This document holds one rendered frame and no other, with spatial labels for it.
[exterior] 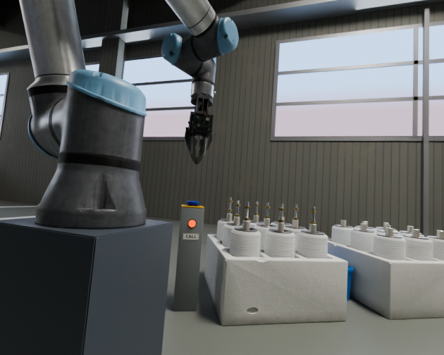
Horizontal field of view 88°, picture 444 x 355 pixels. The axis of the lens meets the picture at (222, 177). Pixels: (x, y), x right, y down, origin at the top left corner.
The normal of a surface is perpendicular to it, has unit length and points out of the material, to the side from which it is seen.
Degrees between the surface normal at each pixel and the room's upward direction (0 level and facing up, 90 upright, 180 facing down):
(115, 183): 72
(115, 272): 90
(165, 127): 90
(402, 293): 90
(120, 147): 90
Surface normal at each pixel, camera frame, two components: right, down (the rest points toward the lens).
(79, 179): 0.07, -0.36
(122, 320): 0.96, 0.05
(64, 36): 0.77, 0.02
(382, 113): -0.28, -0.09
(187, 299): 0.20, -0.06
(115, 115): 0.58, -0.02
